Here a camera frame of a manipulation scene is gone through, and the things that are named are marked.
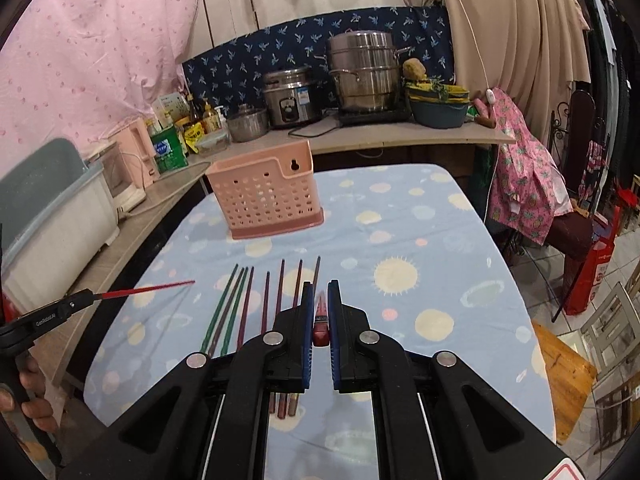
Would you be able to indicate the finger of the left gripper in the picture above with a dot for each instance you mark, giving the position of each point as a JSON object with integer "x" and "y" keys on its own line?
{"x": 75, "y": 302}

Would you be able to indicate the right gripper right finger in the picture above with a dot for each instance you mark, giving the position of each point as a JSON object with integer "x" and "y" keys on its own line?
{"x": 434, "y": 417}

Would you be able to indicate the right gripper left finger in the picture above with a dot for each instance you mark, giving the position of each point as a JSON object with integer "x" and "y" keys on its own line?
{"x": 207, "y": 418}

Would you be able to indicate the bright red chopstick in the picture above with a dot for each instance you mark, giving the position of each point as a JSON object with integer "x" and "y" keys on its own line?
{"x": 115, "y": 294}
{"x": 320, "y": 332}

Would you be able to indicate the green chopstick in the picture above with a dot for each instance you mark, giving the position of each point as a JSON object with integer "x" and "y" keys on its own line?
{"x": 217, "y": 312}
{"x": 233, "y": 313}

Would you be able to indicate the person's left hand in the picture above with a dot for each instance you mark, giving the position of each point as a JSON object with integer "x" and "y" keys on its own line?
{"x": 37, "y": 408}

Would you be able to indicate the white blue dish rack box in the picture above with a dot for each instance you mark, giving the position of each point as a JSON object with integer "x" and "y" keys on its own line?
{"x": 56, "y": 215}

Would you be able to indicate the brown chopstick left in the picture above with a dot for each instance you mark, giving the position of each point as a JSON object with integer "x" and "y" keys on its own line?
{"x": 223, "y": 319}

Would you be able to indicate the brown chopstick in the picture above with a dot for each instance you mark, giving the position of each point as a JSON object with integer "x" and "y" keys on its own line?
{"x": 223, "y": 319}
{"x": 316, "y": 273}

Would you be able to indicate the dark red chopstick long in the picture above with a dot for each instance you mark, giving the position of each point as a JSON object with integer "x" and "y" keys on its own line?
{"x": 264, "y": 327}

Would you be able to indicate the white glass blender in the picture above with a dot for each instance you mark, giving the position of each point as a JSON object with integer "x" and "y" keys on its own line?
{"x": 126, "y": 194}

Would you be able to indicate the pink electric kettle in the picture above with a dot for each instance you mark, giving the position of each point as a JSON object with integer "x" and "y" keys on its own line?
{"x": 135, "y": 145}

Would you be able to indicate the blue polka dot tablecloth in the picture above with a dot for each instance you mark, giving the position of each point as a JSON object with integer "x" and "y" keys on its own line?
{"x": 403, "y": 243}

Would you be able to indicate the brown chopstick right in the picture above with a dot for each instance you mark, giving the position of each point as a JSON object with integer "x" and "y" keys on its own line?
{"x": 316, "y": 273}

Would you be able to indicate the red plastic stool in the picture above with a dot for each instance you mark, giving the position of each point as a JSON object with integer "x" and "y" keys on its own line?
{"x": 583, "y": 274}

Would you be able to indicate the clear plastic food container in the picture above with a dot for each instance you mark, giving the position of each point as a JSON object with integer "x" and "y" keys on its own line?
{"x": 213, "y": 142}

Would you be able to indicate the dark wooden chair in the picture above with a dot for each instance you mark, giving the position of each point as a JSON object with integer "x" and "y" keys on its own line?
{"x": 570, "y": 134}

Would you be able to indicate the yellow oil bottle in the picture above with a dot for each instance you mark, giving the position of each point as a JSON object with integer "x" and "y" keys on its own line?
{"x": 210, "y": 119}

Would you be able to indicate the pink perforated utensil basket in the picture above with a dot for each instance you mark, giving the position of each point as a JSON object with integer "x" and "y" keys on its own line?
{"x": 267, "y": 192}

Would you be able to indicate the pink floral apron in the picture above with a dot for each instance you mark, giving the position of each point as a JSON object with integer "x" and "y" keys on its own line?
{"x": 528, "y": 191}

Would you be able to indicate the pink floral hanging sheet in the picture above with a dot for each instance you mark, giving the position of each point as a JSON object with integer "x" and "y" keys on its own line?
{"x": 77, "y": 69}

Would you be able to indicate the small steel lidded pot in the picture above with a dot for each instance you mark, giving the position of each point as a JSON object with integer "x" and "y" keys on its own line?
{"x": 248, "y": 123}

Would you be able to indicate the navy floral backsplash cloth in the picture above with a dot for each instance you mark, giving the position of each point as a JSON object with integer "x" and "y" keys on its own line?
{"x": 233, "y": 74}

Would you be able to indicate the steel rice cooker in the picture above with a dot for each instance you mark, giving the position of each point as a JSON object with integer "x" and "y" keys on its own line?
{"x": 291, "y": 97}

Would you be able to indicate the black induction cooktop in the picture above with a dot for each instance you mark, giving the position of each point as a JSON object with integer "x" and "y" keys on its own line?
{"x": 349, "y": 118}

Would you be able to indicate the blue basin with vegetables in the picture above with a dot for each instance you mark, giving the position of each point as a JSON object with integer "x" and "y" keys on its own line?
{"x": 437, "y": 105}

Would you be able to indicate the large steel steamer pot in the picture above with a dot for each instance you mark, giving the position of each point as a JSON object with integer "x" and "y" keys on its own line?
{"x": 366, "y": 70}

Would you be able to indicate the beige hanging curtain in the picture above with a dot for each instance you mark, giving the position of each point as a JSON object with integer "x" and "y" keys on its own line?
{"x": 534, "y": 50}

